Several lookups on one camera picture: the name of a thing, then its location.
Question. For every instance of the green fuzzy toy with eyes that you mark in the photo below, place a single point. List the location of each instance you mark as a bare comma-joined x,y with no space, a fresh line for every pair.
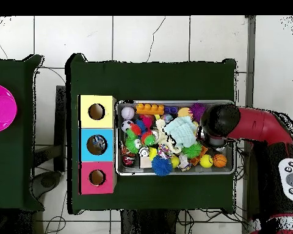
192,150

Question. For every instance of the wooden box with three holes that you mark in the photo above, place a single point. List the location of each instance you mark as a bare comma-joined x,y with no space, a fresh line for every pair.
107,121

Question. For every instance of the dark grey rounded base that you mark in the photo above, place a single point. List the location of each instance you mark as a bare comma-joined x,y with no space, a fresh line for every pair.
47,181

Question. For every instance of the orange plastic building block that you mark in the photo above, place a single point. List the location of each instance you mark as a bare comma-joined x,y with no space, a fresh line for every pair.
150,109

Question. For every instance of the silver mesh bin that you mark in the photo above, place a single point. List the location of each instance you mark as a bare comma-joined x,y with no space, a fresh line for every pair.
131,171

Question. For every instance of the small soccer ball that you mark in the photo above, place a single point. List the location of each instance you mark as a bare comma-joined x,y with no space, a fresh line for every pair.
126,125

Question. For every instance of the small orange basketball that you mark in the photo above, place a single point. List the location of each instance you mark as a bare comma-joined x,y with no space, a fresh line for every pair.
219,160

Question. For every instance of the dark green tablecloth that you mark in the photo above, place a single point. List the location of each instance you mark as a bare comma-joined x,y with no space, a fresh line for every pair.
9,170
149,80

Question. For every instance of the black upright panel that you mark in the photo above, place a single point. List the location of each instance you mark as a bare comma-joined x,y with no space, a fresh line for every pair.
60,109

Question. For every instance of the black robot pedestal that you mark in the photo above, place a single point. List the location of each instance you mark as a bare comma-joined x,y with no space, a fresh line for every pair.
146,224

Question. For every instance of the purple spiky rubber ball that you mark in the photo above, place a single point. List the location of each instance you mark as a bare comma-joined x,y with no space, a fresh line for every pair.
197,111

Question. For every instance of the pink plastic bowl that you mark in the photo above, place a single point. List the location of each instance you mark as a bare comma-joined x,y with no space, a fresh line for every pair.
2,109

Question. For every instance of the mint green waffle cloth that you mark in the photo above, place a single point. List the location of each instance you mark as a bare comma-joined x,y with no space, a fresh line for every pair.
182,131

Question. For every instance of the yellow smiley ball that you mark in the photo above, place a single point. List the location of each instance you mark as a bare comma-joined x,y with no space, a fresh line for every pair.
206,160

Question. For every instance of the small white baseball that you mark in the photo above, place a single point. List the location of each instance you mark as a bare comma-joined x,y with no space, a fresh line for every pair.
127,112

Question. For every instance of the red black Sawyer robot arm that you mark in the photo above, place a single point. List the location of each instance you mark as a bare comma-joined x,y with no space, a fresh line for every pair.
258,124

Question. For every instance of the multicolour spiky caterpillar toy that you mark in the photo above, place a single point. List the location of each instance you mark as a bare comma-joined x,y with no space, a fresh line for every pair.
140,125

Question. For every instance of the blue spiky rubber ball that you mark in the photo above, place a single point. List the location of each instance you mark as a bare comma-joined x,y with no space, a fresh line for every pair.
162,166

